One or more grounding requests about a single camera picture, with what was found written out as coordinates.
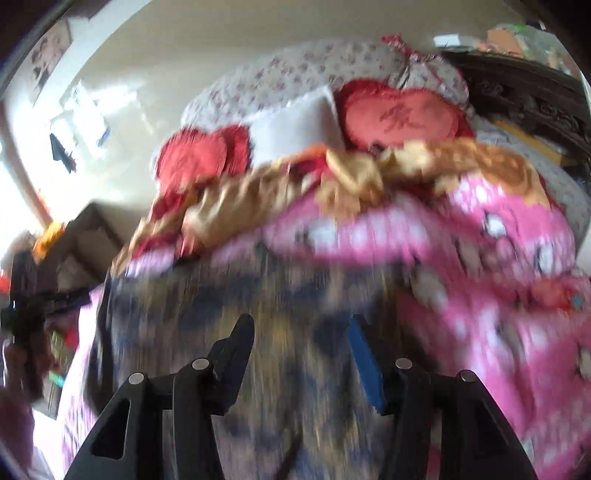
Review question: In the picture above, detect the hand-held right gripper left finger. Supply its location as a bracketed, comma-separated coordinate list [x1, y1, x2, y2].
[62, 314, 256, 480]

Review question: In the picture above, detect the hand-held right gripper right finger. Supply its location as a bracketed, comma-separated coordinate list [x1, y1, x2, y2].
[347, 314, 539, 480]

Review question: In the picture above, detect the brown floral patterned garment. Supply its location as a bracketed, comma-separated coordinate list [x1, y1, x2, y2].
[85, 244, 416, 480]

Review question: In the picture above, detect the person's left forearm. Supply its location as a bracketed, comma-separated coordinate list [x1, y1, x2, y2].
[0, 390, 35, 468]

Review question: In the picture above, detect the person's left hand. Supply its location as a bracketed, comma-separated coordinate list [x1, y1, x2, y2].
[1, 339, 52, 403]

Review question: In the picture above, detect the dark wooden table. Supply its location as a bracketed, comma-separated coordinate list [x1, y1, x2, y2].
[37, 203, 125, 296]

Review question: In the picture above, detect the pink penguin print blanket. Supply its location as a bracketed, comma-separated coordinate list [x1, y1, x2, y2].
[60, 185, 591, 480]

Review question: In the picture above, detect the dark blue hanging cloth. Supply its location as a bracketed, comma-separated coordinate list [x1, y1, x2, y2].
[50, 133, 77, 174]

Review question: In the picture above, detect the red and yellow cloth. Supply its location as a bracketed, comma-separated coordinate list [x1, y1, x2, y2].
[113, 138, 550, 273]

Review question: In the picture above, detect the red heart-shaped pillow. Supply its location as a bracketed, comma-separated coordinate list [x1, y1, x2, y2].
[339, 79, 474, 151]
[154, 124, 252, 190]

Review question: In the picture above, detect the white pillow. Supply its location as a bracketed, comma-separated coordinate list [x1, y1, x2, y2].
[245, 88, 345, 162]

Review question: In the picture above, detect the floral bed sheet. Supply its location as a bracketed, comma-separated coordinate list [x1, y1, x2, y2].
[475, 115, 588, 232]

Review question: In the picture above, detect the floral folded quilt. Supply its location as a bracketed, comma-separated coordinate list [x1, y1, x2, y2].
[180, 34, 472, 134]

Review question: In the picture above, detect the dark carved wooden headboard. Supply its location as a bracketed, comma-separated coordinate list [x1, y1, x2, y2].
[443, 51, 591, 167]

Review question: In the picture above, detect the pile of colourful packets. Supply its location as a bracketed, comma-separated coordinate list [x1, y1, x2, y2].
[480, 22, 583, 75]

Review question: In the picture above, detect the wall poster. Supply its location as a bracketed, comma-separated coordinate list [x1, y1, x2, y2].
[28, 19, 74, 101]

